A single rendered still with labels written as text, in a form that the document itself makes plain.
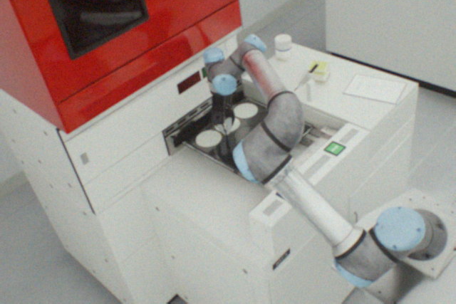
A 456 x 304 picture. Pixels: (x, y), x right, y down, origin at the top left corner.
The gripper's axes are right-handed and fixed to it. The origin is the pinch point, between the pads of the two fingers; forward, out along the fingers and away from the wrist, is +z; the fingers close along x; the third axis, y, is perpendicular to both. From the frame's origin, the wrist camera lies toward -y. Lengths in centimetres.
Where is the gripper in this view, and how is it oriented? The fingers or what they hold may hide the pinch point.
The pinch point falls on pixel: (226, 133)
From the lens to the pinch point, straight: 197.1
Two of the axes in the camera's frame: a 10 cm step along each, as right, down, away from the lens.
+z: 1.3, 7.7, 6.2
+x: -9.9, 0.7, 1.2
